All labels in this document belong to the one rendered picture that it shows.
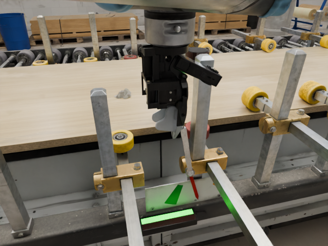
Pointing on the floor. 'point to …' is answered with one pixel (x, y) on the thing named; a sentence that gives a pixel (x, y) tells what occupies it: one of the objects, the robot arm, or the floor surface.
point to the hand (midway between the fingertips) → (176, 132)
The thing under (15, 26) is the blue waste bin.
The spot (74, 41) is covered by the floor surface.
